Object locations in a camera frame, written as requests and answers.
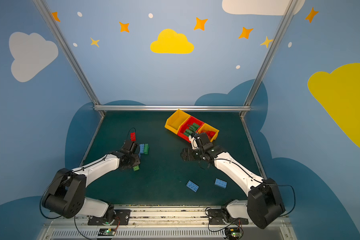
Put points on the yellow bin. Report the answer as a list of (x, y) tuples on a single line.
[(176, 120), (206, 127)]

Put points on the yellow bin near right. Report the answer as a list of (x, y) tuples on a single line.
[(206, 127)]

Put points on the green lego brick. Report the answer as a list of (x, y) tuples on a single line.
[(146, 149), (194, 127), (188, 132)]

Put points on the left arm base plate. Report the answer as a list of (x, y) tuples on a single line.
[(117, 218)]

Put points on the light blue lego brick front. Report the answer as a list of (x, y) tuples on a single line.
[(192, 186)]

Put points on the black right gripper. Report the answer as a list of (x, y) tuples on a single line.
[(190, 154)]

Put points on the red middle bin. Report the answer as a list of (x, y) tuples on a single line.
[(185, 126)]

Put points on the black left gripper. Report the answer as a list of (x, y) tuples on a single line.
[(134, 162)]

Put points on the aluminium back frame rail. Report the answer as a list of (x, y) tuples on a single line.
[(172, 108)]

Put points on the aluminium left corner post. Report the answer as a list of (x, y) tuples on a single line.
[(45, 12)]

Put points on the yellow bin far left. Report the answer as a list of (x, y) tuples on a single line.
[(176, 120)]

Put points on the aluminium corner post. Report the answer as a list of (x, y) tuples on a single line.
[(45, 12), (272, 49)]

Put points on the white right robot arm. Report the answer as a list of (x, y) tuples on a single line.
[(264, 204)]

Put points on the aluminium right corner post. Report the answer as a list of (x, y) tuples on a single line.
[(272, 49)]

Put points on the green circuit board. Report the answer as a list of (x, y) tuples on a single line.
[(233, 233), (106, 232)]

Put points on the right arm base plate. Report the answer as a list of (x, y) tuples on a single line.
[(222, 217)]

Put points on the green circuit board left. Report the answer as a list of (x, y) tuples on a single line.
[(106, 232)]

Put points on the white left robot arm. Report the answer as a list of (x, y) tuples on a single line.
[(66, 195)]

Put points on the green circuit board right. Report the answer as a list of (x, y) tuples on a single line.
[(233, 233)]

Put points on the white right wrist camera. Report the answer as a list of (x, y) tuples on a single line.
[(193, 140)]

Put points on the front aluminium rail bed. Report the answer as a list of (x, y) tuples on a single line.
[(163, 223)]

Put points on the red lego brick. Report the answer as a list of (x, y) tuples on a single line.
[(133, 136)]

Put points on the light blue lego brick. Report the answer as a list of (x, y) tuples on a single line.
[(192, 186), (220, 183), (142, 148)]

